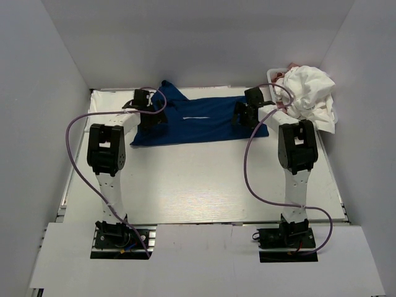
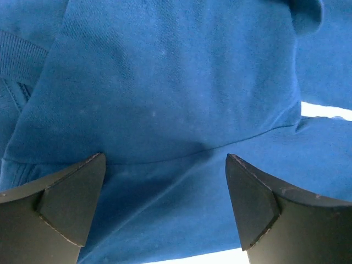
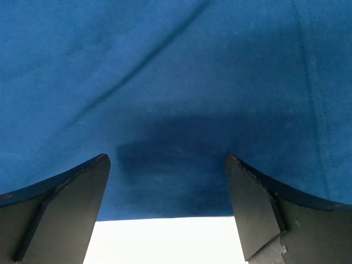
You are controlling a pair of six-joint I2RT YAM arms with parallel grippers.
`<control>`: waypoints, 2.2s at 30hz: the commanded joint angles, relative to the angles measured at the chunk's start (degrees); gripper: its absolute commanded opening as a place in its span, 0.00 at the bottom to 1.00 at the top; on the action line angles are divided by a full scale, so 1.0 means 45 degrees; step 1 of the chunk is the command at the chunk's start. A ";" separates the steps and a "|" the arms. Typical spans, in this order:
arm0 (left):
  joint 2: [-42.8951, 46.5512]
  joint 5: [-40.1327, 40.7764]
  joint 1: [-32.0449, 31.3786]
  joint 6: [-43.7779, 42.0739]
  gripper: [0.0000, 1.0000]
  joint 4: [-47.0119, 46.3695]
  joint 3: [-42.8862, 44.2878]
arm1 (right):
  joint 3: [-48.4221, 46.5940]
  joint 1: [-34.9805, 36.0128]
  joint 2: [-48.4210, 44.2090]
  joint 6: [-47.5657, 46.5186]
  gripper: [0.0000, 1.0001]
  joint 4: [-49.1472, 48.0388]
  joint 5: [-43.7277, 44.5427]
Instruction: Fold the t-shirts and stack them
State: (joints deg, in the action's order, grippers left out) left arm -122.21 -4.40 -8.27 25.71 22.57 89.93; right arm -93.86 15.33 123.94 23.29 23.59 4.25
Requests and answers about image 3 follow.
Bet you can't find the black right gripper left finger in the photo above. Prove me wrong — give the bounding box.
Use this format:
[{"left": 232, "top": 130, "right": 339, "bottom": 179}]
[{"left": 1, "top": 154, "right": 111, "bottom": 264}]

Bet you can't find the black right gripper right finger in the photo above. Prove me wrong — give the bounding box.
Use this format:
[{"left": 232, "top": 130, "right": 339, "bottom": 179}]
[{"left": 225, "top": 155, "right": 351, "bottom": 263}]

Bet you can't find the blue t shirt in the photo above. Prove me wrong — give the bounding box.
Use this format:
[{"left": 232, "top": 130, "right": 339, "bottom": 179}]
[{"left": 1, "top": 1, "right": 351, "bottom": 221}]

